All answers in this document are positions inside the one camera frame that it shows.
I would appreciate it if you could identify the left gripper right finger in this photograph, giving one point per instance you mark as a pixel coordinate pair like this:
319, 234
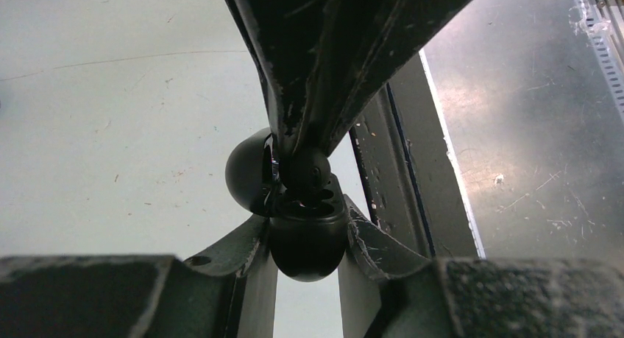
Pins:
388, 290

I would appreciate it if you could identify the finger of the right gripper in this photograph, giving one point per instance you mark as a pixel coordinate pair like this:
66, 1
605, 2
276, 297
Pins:
284, 38
361, 46

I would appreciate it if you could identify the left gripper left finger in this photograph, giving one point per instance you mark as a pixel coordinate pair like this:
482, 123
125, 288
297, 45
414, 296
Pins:
226, 290

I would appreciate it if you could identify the black earbud charging case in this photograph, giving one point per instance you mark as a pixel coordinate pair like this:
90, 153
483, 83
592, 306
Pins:
307, 234

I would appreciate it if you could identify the grey slotted cable duct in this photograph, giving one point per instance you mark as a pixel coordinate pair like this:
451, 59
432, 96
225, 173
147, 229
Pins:
602, 22

